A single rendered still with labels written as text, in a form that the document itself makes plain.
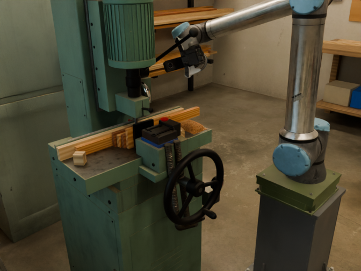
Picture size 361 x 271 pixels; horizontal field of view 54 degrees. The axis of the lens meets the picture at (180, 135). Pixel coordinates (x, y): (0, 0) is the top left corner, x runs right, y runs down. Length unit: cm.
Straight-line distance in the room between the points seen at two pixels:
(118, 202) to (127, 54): 52
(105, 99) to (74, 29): 29
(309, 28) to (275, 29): 348
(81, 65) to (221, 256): 135
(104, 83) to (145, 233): 61
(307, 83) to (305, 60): 8
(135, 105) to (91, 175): 32
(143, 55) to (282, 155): 67
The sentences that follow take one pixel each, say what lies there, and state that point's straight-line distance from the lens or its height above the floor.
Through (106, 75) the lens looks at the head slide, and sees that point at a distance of 141.
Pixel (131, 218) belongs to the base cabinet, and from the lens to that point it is 137.
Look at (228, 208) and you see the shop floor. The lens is 257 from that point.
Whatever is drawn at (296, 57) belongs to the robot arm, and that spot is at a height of 122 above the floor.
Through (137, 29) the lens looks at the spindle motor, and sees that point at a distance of 126.
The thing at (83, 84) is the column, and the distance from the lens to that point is 149.
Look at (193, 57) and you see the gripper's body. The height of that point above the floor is 120.
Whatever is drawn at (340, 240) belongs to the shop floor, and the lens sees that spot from 247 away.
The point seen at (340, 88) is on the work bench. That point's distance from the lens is 405.
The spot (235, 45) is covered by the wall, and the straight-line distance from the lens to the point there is 519.
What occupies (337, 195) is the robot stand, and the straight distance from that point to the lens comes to 183.
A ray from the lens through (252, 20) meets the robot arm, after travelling 159.
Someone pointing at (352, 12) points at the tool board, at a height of 114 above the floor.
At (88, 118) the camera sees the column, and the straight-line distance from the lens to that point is 153.
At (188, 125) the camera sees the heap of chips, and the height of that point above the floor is 92.
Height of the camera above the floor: 149
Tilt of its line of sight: 24 degrees down
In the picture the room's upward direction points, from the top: 1 degrees counter-clockwise
